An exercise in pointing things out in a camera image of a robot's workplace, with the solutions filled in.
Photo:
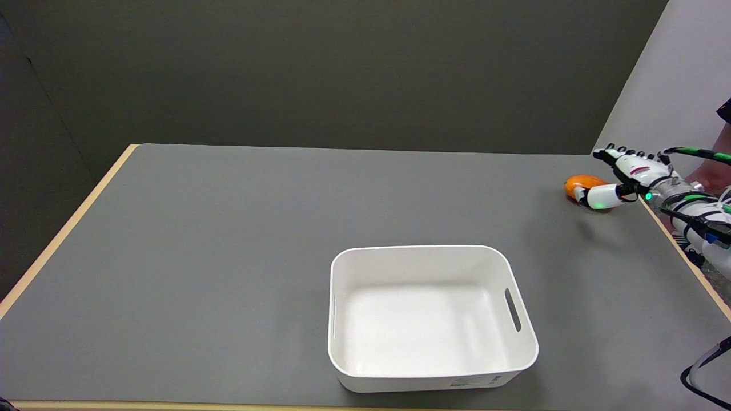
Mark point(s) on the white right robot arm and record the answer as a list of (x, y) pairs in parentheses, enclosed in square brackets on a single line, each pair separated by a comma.
[(694, 214)]

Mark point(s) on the white plastic bin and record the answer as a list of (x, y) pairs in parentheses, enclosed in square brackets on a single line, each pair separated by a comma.
[(428, 319)]

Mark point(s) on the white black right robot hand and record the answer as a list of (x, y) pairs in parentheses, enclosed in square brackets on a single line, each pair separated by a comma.
[(625, 177)]

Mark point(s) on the person in dark shorts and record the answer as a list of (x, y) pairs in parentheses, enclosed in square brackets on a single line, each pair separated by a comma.
[(721, 165)]

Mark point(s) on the orange mango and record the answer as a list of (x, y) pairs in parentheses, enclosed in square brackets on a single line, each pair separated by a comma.
[(579, 185)]

